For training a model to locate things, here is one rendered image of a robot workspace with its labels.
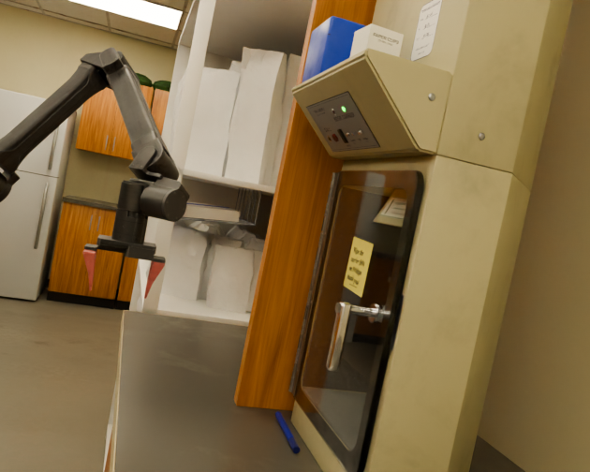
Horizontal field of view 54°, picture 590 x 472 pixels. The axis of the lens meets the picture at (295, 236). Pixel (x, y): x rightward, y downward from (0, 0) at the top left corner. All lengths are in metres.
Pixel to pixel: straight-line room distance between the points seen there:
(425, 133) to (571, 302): 0.53
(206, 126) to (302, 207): 1.06
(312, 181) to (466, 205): 0.38
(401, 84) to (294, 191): 0.40
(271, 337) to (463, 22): 0.62
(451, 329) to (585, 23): 0.74
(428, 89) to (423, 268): 0.21
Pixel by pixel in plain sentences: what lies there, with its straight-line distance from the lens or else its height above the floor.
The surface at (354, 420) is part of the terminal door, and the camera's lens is 0.79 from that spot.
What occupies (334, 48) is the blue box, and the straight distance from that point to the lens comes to 0.89.
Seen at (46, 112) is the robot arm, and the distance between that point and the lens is 1.42.
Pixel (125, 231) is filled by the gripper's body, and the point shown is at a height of 1.21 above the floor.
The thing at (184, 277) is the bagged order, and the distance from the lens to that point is 2.05.
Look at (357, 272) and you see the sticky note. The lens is 0.83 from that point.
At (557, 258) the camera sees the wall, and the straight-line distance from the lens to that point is 1.18.
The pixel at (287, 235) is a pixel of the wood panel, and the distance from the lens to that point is 1.04.
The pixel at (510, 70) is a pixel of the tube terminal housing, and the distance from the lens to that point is 0.78.
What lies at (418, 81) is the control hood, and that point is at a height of 1.49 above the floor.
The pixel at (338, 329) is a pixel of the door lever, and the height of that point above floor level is 1.17.
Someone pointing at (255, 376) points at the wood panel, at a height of 1.00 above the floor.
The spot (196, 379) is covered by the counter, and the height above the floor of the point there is 0.94.
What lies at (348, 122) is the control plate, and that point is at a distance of 0.84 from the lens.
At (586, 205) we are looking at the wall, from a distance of 1.15.
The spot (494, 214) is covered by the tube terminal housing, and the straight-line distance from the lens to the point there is 0.77.
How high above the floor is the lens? 1.32
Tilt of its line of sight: 3 degrees down
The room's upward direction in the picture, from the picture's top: 11 degrees clockwise
